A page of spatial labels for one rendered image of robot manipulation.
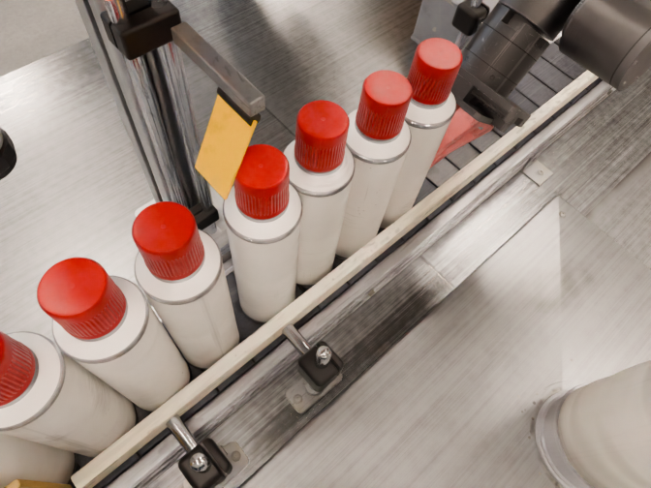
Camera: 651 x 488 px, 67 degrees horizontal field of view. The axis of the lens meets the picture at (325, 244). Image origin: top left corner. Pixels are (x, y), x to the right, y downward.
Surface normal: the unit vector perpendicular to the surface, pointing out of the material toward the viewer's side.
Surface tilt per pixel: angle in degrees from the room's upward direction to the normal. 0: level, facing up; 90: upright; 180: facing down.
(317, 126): 2
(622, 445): 89
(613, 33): 54
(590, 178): 0
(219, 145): 63
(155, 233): 3
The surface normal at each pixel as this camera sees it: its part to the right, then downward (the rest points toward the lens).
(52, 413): 0.80, 0.56
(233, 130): -0.62, 0.29
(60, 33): 0.08, -0.47
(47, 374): 0.73, -0.33
